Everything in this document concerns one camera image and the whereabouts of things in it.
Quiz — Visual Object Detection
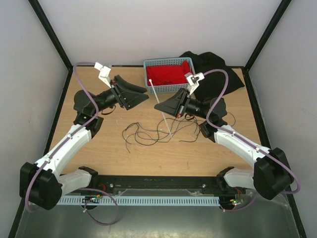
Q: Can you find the grey slotted cable duct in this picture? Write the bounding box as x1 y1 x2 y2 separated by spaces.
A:
57 195 219 207

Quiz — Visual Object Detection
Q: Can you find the black wire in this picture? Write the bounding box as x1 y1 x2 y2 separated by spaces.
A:
121 113 202 145

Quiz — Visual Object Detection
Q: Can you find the blue perforated plastic basket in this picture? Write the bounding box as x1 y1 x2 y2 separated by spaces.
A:
143 57 195 93

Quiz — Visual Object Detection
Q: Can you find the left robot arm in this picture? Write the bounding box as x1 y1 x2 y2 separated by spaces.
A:
19 75 149 212

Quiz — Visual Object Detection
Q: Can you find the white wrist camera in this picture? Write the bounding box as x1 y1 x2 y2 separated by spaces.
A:
185 72 205 95
94 62 111 88

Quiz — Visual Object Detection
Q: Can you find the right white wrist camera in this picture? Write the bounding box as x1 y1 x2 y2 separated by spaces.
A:
185 72 205 95

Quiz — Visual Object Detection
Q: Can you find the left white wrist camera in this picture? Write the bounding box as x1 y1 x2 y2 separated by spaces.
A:
94 62 111 88

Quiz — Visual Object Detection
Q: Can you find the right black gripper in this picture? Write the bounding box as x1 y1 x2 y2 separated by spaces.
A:
154 87 210 120

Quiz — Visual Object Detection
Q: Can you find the black metal frame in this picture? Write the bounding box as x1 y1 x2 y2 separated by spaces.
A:
8 0 307 238

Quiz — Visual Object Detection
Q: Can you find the grey wire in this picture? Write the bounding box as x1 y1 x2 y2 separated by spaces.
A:
121 114 199 145

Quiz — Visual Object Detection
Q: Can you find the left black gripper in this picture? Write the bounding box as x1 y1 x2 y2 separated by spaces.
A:
93 74 149 115

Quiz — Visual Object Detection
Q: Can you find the black cloth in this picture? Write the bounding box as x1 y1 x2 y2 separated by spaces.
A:
181 51 244 102

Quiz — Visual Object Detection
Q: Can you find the white thin wire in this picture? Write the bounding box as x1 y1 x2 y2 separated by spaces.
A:
123 116 211 149

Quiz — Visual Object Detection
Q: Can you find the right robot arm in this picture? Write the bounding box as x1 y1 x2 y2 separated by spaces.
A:
154 88 294 200

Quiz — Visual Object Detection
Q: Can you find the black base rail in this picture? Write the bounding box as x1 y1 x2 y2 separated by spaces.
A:
27 174 290 194

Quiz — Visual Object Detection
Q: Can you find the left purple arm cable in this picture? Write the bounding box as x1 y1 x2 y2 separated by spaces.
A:
24 60 121 226

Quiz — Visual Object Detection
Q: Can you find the red cloth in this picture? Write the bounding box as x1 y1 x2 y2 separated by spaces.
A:
146 61 193 86

